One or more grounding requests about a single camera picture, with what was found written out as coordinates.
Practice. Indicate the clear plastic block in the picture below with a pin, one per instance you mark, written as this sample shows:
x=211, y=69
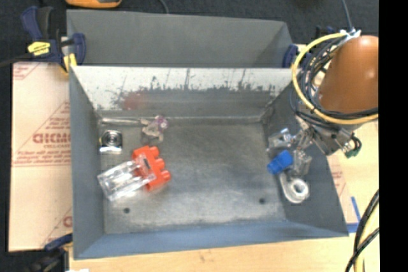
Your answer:
x=119, y=181

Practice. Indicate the shiny round metal piece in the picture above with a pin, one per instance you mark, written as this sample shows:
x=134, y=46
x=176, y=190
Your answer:
x=111, y=140

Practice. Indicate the grey metal bin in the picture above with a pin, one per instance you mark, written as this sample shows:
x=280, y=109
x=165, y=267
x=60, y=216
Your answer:
x=197, y=168

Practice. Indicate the clear purple plastic piece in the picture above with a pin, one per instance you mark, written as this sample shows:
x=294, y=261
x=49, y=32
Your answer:
x=154, y=128

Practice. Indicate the brown cardboard board, red print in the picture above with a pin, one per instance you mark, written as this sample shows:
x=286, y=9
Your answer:
x=38, y=149

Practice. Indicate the orange toy brick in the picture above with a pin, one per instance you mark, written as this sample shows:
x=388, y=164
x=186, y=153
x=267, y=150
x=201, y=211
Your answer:
x=156, y=168

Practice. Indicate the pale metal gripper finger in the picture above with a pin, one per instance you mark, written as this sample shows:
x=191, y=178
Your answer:
x=280, y=138
x=301, y=162

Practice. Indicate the blue plastic cap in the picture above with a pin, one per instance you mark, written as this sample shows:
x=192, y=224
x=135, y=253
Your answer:
x=280, y=162

